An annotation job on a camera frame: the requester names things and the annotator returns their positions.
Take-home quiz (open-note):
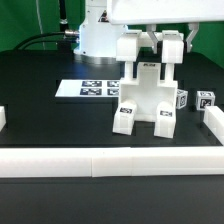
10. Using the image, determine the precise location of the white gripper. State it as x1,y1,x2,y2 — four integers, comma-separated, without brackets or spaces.
107,0,224,53

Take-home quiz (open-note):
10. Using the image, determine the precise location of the white chair back frame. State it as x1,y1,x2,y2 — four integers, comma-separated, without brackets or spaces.
116,30,184,81

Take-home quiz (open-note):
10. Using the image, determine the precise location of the tagged white cube nut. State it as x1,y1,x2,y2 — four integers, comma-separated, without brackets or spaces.
176,89,188,109

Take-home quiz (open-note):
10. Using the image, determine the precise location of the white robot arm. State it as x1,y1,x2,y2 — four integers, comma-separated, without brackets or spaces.
74,0,224,63

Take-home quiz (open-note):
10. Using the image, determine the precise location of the white right fence piece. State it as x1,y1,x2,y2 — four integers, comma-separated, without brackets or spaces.
203,106,224,146

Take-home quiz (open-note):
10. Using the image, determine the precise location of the white fence piece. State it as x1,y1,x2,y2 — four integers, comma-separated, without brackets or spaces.
203,106,224,146
0,106,6,132

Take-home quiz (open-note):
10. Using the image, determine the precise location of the white left fence piece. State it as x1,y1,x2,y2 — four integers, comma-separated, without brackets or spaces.
0,106,6,132

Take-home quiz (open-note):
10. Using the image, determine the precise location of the white marker base plate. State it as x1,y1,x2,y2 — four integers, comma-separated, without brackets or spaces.
55,79,119,97

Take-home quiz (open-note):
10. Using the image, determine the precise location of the black cable with connector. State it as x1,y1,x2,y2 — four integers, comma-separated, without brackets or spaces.
13,29,81,51

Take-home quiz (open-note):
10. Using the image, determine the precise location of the white front fence rail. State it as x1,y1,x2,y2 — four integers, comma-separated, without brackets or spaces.
0,146,224,178

